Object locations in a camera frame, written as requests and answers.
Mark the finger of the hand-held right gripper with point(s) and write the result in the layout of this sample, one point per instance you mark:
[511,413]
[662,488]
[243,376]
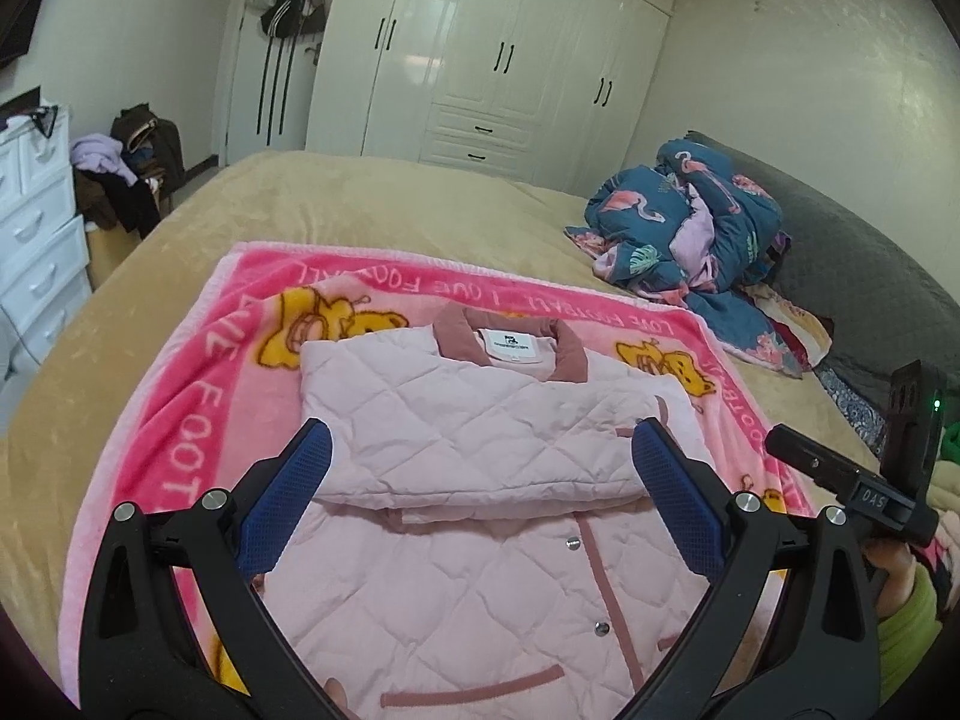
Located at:
[814,461]

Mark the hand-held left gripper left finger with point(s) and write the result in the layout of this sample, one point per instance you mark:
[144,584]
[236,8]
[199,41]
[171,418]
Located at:
[289,495]

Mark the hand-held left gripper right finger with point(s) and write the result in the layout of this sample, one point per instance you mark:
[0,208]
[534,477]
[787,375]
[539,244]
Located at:
[679,495]

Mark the pink quilted jacket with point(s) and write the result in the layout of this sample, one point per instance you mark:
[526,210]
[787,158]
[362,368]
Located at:
[465,420]

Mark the person's right forearm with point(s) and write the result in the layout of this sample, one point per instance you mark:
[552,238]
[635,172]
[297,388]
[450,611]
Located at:
[915,630]

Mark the pile of clothes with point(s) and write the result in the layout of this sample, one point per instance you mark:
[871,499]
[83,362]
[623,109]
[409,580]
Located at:
[101,157]

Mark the person's right hand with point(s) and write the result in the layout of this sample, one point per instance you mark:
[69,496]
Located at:
[892,577]

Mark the pink printed blanket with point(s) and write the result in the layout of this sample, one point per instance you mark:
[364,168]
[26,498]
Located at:
[172,420]

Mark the grey headboard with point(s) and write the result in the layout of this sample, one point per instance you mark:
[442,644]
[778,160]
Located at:
[847,262]

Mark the striped colourful cloth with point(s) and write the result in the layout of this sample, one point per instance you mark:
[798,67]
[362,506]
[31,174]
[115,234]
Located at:
[772,259]

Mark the blue flamingo quilt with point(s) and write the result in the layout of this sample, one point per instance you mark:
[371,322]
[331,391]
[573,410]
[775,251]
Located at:
[675,217]

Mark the beige bed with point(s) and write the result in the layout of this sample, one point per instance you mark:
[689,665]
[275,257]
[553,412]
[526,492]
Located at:
[375,202]

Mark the white drawer cabinet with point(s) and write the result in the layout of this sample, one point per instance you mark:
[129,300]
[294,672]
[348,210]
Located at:
[37,240]

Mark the brown bag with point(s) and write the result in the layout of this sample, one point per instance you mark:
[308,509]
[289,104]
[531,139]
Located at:
[154,142]

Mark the white door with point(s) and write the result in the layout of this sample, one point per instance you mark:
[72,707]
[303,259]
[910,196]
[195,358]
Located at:
[244,90]

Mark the white wardrobe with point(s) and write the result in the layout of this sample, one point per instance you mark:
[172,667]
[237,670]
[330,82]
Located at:
[487,52]

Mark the black television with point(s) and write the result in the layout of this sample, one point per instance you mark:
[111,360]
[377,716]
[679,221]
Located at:
[11,45]

